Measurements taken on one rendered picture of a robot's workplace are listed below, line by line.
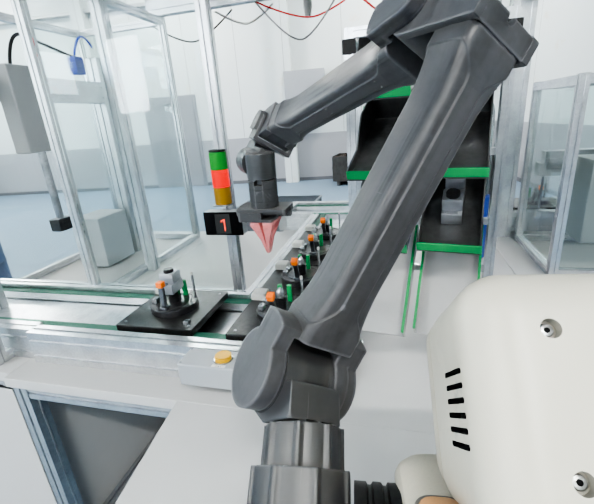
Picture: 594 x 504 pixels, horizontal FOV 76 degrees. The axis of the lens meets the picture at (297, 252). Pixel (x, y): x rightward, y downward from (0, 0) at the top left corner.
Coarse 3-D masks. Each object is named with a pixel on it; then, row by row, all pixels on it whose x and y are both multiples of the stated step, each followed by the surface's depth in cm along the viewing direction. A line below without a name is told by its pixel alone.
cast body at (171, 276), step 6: (168, 270) 111; (174, 270) 113; (162, 276) 111; (168, 276) 110; (174, 276) 111; (180, 276) 114; (168, 282) 111; (174, 282) 111; (180, 282) 114; (168, 288) 110; (174, 288) 111; (180, 288) 114; (168, 294) 111
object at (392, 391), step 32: (256, 256) 186; (416, 256) 171; (416, 288) 141; (384, 352) 105; (416, 352) 104; (32, 384) 104; (64, 384) 102; (96, 384) 101; (128, 384) 100; (160, 384) 99; (384, 384) 93; (416, 384) 92; (352, 416) 84; (384, 416) 83; (416, 416) 82
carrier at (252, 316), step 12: (300, 276) 104; (264, 288) 119; (288, 288) 108; (252, 300) 116; (264, 300) 108; (276, 300) 104; (288, 300) 109; (252, 312) 109; (264, 312) 104; (240, 324) 103; (252, 324) 102; (228, 336) 99; (240, 336) 98
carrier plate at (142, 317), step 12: (204, 300) 119; (216, 300) 118; (132, 312) 114; (144, 312) 114; (192, 312) 112; (204, 312) 111; (120, 324) 108; (132, 324) 107; (144, 324) 107; (156, 324) 106; (168, 324) 106; (180, 324) 105; (192, 324) 105
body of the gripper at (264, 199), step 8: (248, 184) 75; (256, 184) 73; (264, 184) 72; (272, 184) 73; (256, 192) 73; (264, 192) 73; (272, 192) 74; (256, 200) 74; (264, 200) 73; (272, 200) 74; (240, 208) 76; (248, 208) 75; (256, 208) 74; (264, 208) 74; (272, 208) 74; (280, 208) 74; (288, 208) 75
